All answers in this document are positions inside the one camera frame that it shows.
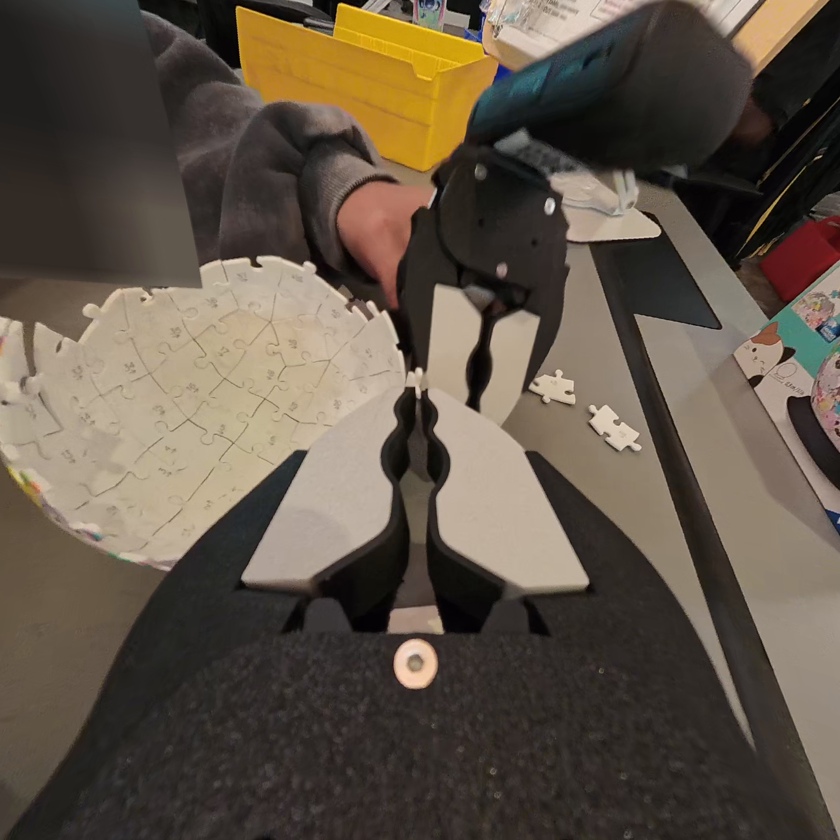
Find clear acrylic sign holder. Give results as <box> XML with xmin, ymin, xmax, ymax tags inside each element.
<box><xmin>554</xmin><ymin>169</ymin><xmax>641</xmax><ymax>217</ymax></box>

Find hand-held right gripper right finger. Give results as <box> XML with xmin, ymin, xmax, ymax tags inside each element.
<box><xmin>422</xmin><ymin>387</ymin><xmax>591</xmax><ymax>632</ymax></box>

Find black mat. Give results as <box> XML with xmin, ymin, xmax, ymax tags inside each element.
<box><xmin>610</xmin><ymin>210</ymin><xmax>723</xmax><ymax>329</ymax></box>

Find white paper sign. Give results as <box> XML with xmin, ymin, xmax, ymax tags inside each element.
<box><xmin>482</xmin><ymin>0</ymin><xmax>657</xmax><ymax>73</ymax></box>

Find colourful puzzle box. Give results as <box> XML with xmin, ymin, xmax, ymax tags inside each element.
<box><xmin>733</xmin><ymin>262</ymin><xmax>840</xmax><ymax>539</ymax></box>

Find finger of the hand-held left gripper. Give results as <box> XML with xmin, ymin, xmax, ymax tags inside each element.
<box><xmin>478</xmin><ymin>312</ymin><xmax>543</xmax><ymax>425</ymax></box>
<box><xmin>424</xmin><ymin>284</ymin><xmax>491</xmax><ymax>409</ymax></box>

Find large yellow plastic bin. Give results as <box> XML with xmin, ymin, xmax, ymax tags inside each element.
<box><xmin>235</xmin><ymin>3</ymin><xmax>500</xmax><ymax>173</ymax></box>

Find person's left hand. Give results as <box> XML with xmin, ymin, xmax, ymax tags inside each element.
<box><xmin>335</xmin><ymin>184</ymin><xmax>437</xmax><ymax>311</ymax></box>

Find red box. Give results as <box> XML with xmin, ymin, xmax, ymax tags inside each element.
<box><xmin>761</xmin><ymin>217</ymin><xmax>840</xmax><ymax>303</ymax></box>

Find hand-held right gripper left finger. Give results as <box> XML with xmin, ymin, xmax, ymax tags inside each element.
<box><xmin>240</xmin><ymin>389</ymin><xmax>417</xmax><ymax>632</ymax></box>

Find colourful puzzle ball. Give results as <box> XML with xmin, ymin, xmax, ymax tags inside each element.
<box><xmin>0</xmin><ymin>256</ymin><xmax>409</xmax><ymax>572</ymax></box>

